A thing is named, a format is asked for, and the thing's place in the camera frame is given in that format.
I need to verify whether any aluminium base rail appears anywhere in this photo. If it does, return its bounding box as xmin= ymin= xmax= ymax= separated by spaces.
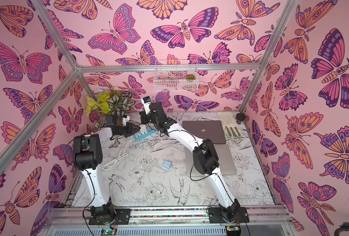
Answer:
xmin=41 ymin=205 xmax=297 ymax=236

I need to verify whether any light blue charger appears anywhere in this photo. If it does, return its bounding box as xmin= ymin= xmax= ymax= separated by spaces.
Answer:
xmin=162 ymin=160 xmax=172 ymax=170

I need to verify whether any small succulent in basket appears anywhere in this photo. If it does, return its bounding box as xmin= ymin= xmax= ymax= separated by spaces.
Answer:
xmin=185 ymin=74 xmax=196 ymax=80

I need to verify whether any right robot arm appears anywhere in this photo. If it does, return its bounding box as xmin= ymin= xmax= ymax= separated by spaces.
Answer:
xmin=139 ymin=96 xmax=249 ymax=223

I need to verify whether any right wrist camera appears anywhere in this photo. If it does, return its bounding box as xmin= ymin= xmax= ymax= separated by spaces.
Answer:
xmin=141 ymin=96 xmax=151 ymax=115

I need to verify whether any blue power strip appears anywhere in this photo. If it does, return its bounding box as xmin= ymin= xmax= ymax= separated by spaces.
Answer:
xmin=133 ymin=128 xmax=155 ymax=142

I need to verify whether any silver laptop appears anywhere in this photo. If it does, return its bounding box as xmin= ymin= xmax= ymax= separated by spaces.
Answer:
xmin=185 ymin=144 xmax=237 ymax=177

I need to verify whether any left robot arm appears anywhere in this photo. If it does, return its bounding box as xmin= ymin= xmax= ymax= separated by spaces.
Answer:
xmin=72 ymin=127 xmax=132 ymax=225

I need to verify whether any potted plant in vase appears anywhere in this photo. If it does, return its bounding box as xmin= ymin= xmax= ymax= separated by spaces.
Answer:
xmin=85 ymin=90 xmax=135 ymax=122

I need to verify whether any white cloth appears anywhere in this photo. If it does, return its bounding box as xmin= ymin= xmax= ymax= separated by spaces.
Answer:
xmin=217 ymin=112 xmax=247 ymax=138

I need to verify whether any white laptop charger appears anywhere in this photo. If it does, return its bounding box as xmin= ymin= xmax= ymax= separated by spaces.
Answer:
xmin=140 ymin=124 xmax=147 ymax=134

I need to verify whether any white wire basket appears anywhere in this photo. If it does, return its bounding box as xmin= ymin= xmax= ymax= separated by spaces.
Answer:
xmin=152 ymin=59 xmax=199 ymax=92

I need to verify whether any black round object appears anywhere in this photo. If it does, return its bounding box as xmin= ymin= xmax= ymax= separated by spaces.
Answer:
xmin=235 ymin=113 xmax=246 ymax=124

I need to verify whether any dark grey laptop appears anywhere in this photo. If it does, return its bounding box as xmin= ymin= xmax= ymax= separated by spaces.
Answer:
xmin=182 ymin=121 xmax=226 ymax=145

